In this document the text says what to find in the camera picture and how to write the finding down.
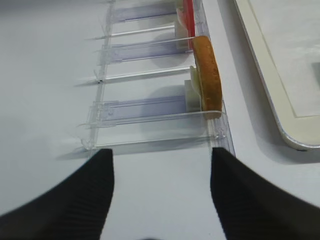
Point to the red tomato slice in rack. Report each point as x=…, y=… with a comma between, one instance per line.
x=185, y=26

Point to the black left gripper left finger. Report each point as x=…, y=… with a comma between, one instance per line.
x=75, y=209

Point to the white paper tray liner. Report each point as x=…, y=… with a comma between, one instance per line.
x=291, y=30

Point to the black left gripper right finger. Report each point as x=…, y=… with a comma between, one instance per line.
x=249, y=207

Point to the white metal serving tray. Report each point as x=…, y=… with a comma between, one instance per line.
x=301, y=133

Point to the brown bun in left rack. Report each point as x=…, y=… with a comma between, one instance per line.
x=209, y=77

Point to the clear acrylic rack left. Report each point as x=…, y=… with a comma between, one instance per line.
x=148, y=92

